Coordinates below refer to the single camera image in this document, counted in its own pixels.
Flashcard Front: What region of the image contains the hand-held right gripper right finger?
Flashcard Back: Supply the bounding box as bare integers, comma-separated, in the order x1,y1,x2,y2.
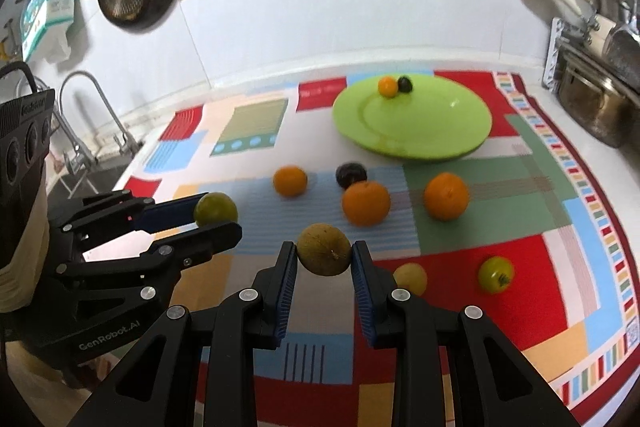
350,239,581,427

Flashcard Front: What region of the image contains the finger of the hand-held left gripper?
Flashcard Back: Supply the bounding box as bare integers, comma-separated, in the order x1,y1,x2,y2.
60,189,201,240
52,221,244,308

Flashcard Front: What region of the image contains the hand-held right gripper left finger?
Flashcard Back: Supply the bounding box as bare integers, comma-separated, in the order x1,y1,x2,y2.
67,241,299,427

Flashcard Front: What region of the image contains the green round fruit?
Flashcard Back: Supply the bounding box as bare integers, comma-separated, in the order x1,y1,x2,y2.
194,192,239,228

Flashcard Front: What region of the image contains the brown round fruit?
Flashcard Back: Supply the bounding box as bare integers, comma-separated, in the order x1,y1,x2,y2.
297,223,353,278

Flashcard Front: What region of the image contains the large orange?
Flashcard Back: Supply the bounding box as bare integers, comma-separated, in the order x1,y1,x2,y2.
342,180,391,228
423,172,470,222

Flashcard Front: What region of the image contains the green plate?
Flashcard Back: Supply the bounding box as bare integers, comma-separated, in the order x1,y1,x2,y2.
332,74,493,162

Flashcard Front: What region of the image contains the yellow round fruit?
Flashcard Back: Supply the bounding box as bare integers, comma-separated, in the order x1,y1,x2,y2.
393,263,428,295

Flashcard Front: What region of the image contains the kitchen sink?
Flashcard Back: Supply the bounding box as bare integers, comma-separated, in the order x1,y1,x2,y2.
47,142,146,208

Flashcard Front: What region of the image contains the steel kitchen faucet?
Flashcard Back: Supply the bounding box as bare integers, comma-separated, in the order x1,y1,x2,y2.
50,71,143,198

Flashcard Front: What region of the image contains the green tomato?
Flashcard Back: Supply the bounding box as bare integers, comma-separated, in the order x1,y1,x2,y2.
477,256,515,293

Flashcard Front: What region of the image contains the colourful patchwork mat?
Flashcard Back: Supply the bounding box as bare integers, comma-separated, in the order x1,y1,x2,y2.
112,69,640,427

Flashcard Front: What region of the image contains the teal and white tissue packet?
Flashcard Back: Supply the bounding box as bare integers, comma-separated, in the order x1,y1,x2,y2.
20,0,77,62

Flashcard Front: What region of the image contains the large steel pot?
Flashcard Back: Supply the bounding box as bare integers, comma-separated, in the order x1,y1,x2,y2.
557,52,640,148

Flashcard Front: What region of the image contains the white plastic rack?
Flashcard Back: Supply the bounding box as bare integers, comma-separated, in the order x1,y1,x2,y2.
541,18,571,94

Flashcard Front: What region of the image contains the grey steel lid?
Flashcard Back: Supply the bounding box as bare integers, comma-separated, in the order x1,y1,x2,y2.
602,24,640,78

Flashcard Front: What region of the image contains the black cable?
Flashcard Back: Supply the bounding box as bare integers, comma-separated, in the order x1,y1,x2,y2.
0,61,46,95

